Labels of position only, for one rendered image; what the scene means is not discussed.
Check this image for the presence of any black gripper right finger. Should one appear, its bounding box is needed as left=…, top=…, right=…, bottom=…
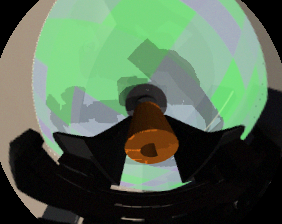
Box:
left=164, top=115, right=246, bottom=184

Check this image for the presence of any orange knob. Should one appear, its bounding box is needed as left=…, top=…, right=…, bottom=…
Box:
left=125, top=101, right=180, bottom=164

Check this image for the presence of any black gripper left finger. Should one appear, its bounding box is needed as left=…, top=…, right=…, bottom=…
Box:
left=52, top=116, right=132, bottom=185

